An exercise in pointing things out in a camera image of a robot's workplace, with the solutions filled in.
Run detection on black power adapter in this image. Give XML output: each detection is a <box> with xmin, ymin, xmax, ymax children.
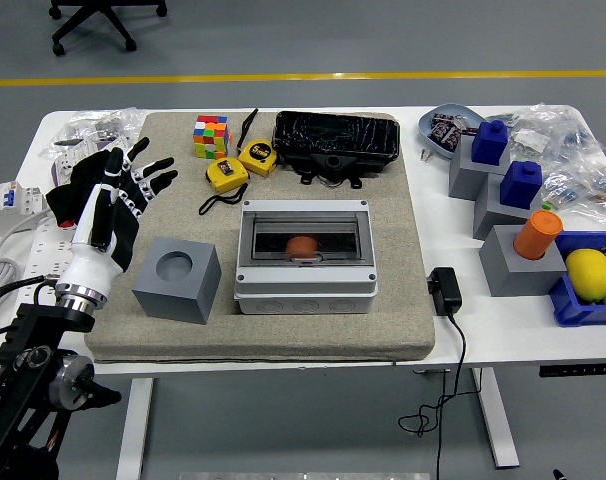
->
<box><xmin>426</xmin><ymin>266</ymin><xmax>464</xmax><ymax>317</ymax></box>

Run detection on black cloth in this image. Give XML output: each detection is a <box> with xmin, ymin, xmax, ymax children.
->
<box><xmin>45</xmin><ymin>151</ymin><xmax>125</xmax><ymax>229</ymax></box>

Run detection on white power strip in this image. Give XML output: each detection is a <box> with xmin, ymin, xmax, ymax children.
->
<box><xmin>20</xmin><ymin>217</ymin><xmax>82</xmax><ymax>284</ymax></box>

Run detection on yellow tape measure, small label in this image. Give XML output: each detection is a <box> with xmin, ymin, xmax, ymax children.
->
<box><xmin>198</xmin><ymin>156</ymin><xmax>251</xmax><ymax>216</ymax></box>

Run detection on black adapter cord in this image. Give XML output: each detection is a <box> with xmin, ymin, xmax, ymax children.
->
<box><xmin>398</xmin><ymin>309</ymin><xmax>468</xmax><ymax>480</ymax></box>

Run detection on dark wrapped packets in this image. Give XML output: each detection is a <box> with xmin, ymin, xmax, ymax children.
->
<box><xmin>429</xmin><ymin>112</ymin><xmax>477</xmax><ymax>150</ymax></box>

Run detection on white circuit breaker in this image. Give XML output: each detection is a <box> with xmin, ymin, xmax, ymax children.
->
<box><xmin>0</xmin><ymin>180</ymin><xmax>49</xmax><ymax>237</ymax></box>

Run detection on yellow tape measure, black face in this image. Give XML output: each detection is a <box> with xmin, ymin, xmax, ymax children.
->
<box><xmin>236</xmin><ymin>107</ymin><xmax>278</xmax><ymax>176</ymax></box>

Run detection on grey block with round hole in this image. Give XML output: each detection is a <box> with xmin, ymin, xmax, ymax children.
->
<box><xmin>131</xmin><ymin>236</ymin><xmax>222</xmax><ymax>325</ymax></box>
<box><xmin>478</xmin><ymin>224</ymin><xmax>569</xmax><ymax>299</ymax></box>

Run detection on grey electrical box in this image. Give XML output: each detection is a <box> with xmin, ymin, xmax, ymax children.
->
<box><xmin>232</xmin><ymin>198</ymin><xmax>380</xmax><ymax>316</ymax></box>

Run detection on black office chair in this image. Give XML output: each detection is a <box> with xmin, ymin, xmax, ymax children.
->
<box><xmin>48</xmin><ymin>0</ymin><xmax>168</xmax><ymax>56</ymax></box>

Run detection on blue storage bin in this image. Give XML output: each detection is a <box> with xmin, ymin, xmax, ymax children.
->
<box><xmin>547</xmin><ymin>230</ymin><xmax>606</xmax><ymax>329</ymax></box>

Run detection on plain grey block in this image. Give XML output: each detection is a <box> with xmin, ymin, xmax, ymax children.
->
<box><xmin>448</xmin><ymin>134</ymin><xmax>512</xmax><ymax>202</ymax></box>
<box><xmin>472</xmin><ymin>172</ymin><xmax>544</xmax><ymax>241</ymax></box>

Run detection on black glossy case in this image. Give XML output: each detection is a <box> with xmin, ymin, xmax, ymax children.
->
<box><xmin>271</xmin><ymin>110</ymin><xmax>402</xmax><ymax>190</ymax></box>

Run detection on white socket plate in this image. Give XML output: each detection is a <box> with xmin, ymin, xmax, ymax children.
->
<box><xmin>51</xmin><ymin>146</ymin><xmax>92</xmax><ymax>184</ymax></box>

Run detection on yellow lemon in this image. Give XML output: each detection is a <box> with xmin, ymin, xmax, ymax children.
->
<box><xmin>565</xmin><ymin>248</ymin><xmax>606</xmax><ymax>303</ymax></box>

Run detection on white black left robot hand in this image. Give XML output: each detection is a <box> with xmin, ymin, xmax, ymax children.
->
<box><xmin>56</xmin><ymin>137</ymin><xmax>179</xmax><ymax>297</ymax></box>

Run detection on clear bag of parts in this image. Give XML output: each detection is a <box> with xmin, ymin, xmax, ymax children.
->
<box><xmin>540</xmin><ymin>162</ymin><xmax>606</xmax><ymax>229</ymax></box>
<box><xmin>40</xmin><ymin>107</ymin><xmax>147</xmax><ymax>161</ymax></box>
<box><xmin>502</xmin><ymin>103</ymin><xmax>606</xmax><ymax>164</ymax></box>

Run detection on black table control panel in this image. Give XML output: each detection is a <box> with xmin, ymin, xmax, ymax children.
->
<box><xmin>538</xmin><ymin>362</ymin><xmax>606</xmax><ymax>379</ymax></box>

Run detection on grey-brown mat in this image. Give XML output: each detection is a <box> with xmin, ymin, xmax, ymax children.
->
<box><xmin>83</xmin><ymin>110</ymin><xmax>437</xmax><ymax>365</ymax></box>

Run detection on blue-grey dish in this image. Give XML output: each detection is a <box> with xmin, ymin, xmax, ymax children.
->
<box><xmin>417</xmin><ymin>103</ymin><xmax>487</xmax><ymax>161</ymax></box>

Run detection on orange cylinder battery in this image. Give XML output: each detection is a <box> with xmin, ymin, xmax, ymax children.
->
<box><xmin>512</xmin><ymin>209</ymin><xmax>564</xmax><ymax>261</ymax></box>
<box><xmin>285</xmin><ymin>235</ymin><xmax>318</xmax><ymax>261</ymax></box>

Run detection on large colourful puzzle cube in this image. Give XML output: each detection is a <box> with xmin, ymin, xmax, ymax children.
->
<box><xmin>192</xmin><ymin>114</ymin><xmax>232</xmax><ymax>160</ymax></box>

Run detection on white table leg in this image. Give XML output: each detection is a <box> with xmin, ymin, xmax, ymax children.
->
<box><xmin>115</xmin><ymin>377</ymin><xmax>155</xmax><ymax>480</ymax></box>
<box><xmin>470</xmin><ymin>367</ymin><xmax>521</xmax><ymax>470</ymax></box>

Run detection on blue plastic block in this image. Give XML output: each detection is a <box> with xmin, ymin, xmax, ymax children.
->
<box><xmin>499</xmin><ymin>159</ymin><xmax>543</xmax><ymax>210</ymax></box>
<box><xmin>471</xmin><ymin>119</ymin><xmax>510</xmax><ymax>166</ymax></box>

